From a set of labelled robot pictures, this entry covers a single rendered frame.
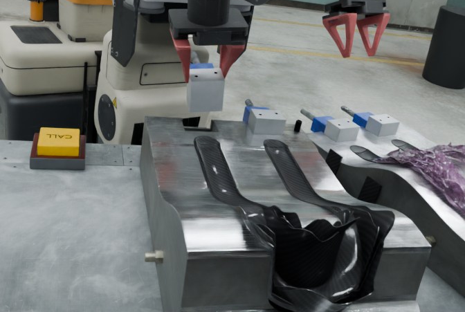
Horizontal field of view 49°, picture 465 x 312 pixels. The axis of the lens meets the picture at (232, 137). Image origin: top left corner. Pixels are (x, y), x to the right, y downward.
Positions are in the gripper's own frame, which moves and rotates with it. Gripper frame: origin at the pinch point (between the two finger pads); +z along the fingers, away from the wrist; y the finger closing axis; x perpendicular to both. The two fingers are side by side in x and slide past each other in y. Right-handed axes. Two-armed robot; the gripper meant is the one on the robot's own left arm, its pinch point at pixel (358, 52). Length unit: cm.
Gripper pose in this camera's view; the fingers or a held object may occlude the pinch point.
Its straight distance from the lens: 98.7
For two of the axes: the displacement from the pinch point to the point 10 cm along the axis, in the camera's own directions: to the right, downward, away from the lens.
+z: 1.0, 9.9, 0.8
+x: -5.7, -0.1, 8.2
